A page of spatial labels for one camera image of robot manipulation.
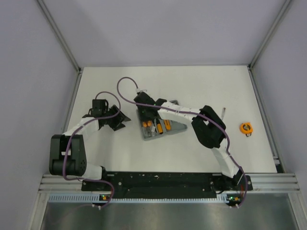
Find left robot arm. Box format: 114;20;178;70
49;99;131;190

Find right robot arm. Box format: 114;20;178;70
134;92;243;190

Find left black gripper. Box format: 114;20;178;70
102;104;130;131

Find orange pliers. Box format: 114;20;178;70
142;120;156;138

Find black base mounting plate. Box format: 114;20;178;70
81;171;254;199

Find grey plastic tool case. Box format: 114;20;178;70
136;106;188;141

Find orange tape measure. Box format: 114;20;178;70
239;122;253;137

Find white slotted cable duct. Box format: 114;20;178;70
48;194;240;204

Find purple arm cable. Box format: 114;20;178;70
117;76;248;208
62;92;122;209

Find orange utility knife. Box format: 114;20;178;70
164;120;171;132

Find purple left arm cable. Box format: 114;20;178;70
62;92;122;209

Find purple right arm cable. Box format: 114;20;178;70
117;76;248;208

